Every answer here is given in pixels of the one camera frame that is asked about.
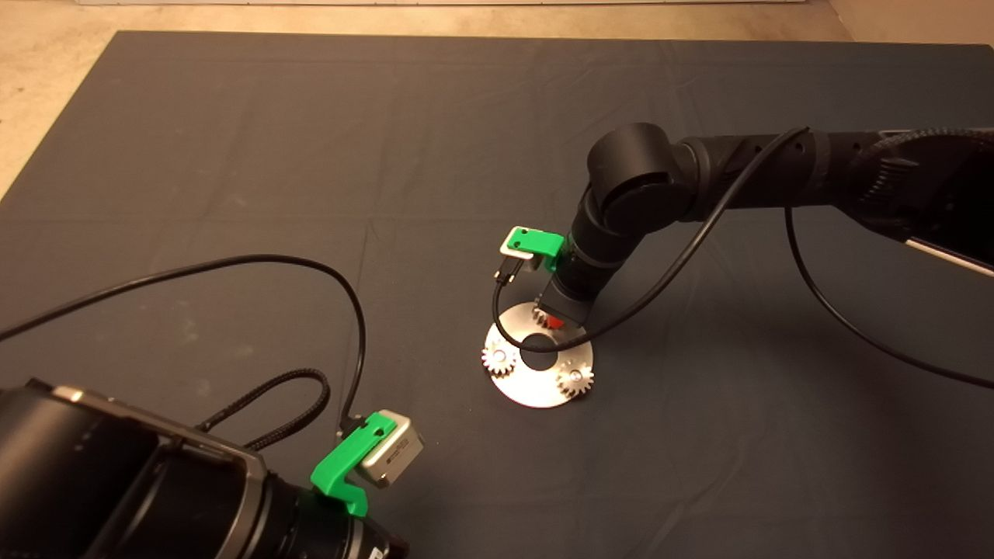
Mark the thin braided black cable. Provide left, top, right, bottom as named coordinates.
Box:
left=198, top=368, right=332, bottom=451

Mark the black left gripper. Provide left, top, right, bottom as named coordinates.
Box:
left=268, top=477, right=410, bottom=559

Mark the dark grey table cloth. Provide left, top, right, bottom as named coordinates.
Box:
left=0, top=31, right=994, bottom=559

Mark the silver camera box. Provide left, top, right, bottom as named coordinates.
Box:
left=497, top=227, right=544, bottom=274
left=359, top=409, right=426, bottom=490

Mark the silver left camera box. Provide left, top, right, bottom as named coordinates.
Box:
left=359, top=409, right=426, bottom=490

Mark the round metal carrier plate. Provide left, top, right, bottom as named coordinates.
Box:
left=483, top=303, right=595, bottom=409

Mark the green left camera mount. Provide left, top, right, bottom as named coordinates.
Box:
left=311, top=411, right=397, bottom=517

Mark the black left camera cable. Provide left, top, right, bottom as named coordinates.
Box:
left=0, top=255, right=367, bottom=434

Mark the black camera cable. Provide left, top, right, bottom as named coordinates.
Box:
left=0, top=255, right=367, bottom=434
left=492, top=126, right=812, bottom=354

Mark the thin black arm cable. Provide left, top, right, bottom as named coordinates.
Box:
left=786, top=206, right=994, bottom=389

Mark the black right camera cable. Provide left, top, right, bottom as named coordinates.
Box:
left=492, top=126, right=812, bottom=354

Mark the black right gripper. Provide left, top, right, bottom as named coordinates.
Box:
left=540, top=233, right=638, bottom=331

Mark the silver right camera box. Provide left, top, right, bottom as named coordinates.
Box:
left=497, top=227, right=544, bottom=274

